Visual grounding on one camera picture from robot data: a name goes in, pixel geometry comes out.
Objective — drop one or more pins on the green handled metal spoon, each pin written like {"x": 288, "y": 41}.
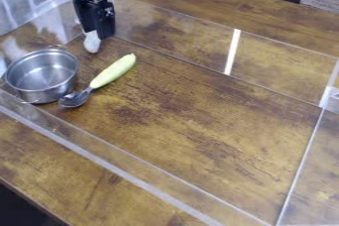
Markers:
{"x": 108, "y": 75}

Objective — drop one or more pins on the small steel pot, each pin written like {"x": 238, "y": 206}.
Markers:
{"x": 43, "y": 75}

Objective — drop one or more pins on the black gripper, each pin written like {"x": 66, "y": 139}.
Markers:
{"x": 104, "y": 13}

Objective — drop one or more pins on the white plush toy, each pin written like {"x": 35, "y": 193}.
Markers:
{"x": 91, "y": 41}

